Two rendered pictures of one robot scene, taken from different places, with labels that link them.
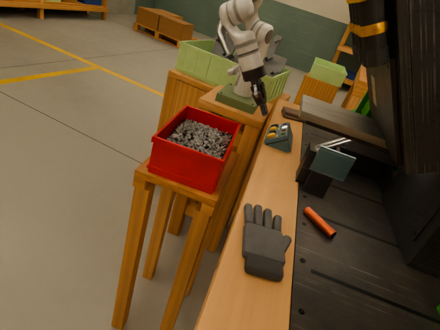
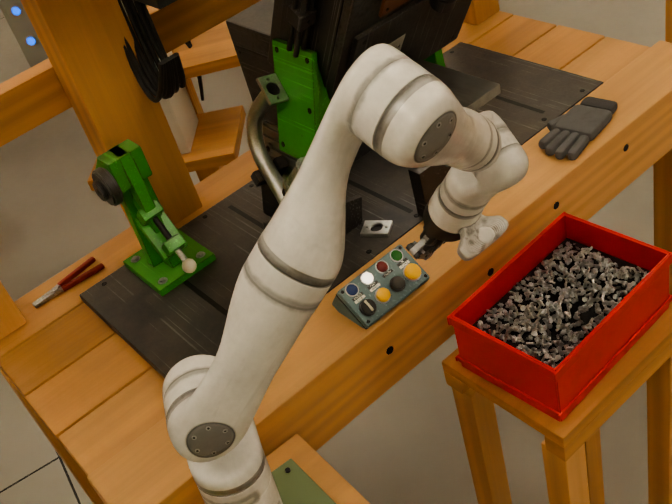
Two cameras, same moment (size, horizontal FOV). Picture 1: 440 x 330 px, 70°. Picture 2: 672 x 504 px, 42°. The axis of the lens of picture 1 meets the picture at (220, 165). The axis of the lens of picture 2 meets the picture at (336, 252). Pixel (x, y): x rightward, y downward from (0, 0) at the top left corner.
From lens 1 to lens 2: 2.00 m
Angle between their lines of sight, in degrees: 95
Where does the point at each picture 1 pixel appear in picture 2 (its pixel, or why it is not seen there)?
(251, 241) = (600, 115)
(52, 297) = not seen: outside the picture
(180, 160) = (622, 255)
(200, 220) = not seen: hidden behind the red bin
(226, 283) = (638, 105)
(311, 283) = (552, 105)
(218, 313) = (656, 90)
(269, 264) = (595, 101)
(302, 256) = (541, 121)
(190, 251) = not seen: hidden behind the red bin
